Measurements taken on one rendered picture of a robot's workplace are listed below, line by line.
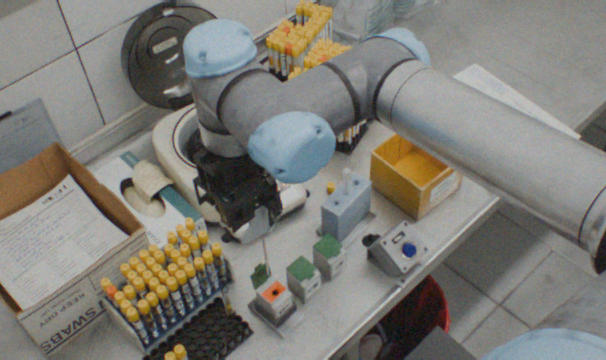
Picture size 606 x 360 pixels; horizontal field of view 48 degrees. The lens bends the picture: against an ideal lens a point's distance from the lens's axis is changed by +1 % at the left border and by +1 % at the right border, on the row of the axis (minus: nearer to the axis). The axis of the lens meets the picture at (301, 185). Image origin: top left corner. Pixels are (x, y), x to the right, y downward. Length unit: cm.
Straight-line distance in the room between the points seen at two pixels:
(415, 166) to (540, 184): 84
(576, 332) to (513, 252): 197
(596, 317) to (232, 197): 52
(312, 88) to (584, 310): 35
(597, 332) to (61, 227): 106
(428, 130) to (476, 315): 164
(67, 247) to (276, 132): 72
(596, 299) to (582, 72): 126
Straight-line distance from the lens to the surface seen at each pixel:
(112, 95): 146
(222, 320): 120
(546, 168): 58
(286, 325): 119
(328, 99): 68
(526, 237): 245
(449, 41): 171
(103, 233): 130
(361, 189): 124
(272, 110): 66
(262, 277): 115
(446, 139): 63
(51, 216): 135
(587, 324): 44
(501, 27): 178
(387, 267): 123
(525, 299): 231
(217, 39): 72
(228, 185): 84
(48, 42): 133
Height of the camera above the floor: 194
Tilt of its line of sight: 50 degrees down
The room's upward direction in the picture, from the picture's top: 4 degrees counter-clockwise
